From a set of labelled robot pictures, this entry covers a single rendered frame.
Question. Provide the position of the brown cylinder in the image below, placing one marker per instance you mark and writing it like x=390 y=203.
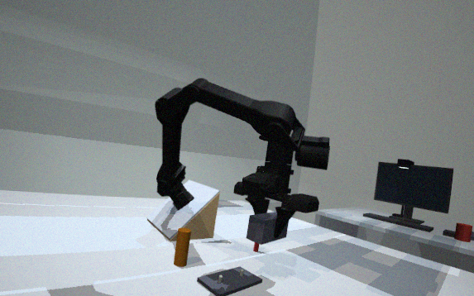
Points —
x=182 y=247

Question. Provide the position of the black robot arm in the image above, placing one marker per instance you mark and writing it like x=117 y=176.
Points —
x=274 y=121

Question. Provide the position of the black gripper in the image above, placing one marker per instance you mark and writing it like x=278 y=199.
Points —
x=290 y=203

